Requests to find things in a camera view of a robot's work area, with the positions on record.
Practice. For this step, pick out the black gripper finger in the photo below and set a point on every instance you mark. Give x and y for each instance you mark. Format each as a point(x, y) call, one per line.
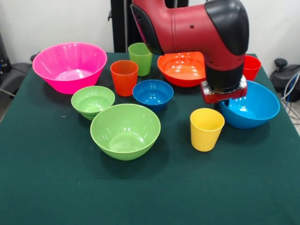
point(218, 106)
point(226, 104)

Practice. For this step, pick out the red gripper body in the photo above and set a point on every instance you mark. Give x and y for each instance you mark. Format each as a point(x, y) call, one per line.
point(222, 98)

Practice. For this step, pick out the large light blue bowl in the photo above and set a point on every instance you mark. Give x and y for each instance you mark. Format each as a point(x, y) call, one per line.
point(255, 110)

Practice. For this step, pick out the yellow cup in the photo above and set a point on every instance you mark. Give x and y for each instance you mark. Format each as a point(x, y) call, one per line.
point(206, 136)

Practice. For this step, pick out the orange bowl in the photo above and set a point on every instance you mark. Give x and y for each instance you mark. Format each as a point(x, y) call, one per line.
point(182, 70)

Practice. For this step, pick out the small dark blue bowl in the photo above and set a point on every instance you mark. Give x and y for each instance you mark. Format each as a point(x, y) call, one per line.
point(152, 93)

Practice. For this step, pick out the large green bowl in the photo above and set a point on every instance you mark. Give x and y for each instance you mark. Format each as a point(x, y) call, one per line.
point(125, 131)

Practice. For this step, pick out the orange cup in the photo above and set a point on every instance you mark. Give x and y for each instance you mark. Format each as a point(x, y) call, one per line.
point(124, 82)

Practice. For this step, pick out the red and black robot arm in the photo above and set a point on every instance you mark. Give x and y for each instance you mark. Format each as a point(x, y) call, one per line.
point(187, 30)

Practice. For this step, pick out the red cup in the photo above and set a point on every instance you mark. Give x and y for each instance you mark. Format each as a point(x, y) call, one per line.
point(252, 68)

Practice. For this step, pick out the black chair base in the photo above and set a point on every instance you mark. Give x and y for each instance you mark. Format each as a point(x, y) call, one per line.
point(284, 77)

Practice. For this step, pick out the dark green table cloth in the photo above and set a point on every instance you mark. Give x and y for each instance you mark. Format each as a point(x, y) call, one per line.
point(211, 187)

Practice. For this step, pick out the green cup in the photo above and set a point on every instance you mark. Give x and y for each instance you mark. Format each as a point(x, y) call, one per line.
point(138, 62)

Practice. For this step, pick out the small green bowl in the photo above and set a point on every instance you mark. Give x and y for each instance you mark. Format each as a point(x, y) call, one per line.
point(90, 99)

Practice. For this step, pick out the large pink bowl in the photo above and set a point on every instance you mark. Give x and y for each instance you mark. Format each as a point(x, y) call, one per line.
point(70, 61)

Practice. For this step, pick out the grey office chair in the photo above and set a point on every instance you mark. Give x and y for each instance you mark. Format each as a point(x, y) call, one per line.
point(14, 75)

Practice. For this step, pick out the black equipment box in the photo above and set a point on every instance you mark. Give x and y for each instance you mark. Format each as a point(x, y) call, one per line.
point(4, 58)

